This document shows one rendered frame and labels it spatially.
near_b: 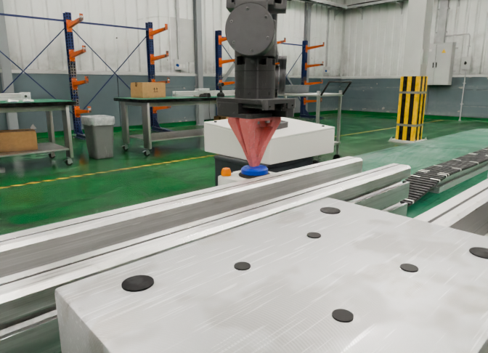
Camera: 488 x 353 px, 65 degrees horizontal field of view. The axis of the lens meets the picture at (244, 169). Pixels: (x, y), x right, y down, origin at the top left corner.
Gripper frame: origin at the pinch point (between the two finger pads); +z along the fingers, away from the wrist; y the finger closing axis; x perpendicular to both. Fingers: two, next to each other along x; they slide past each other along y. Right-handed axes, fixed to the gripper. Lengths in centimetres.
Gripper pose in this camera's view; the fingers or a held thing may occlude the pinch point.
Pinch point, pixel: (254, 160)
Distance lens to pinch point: 57.1
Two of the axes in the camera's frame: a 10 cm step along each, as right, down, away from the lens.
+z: 0.0, 9.7, 2.2
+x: 7.3, -1.5, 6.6
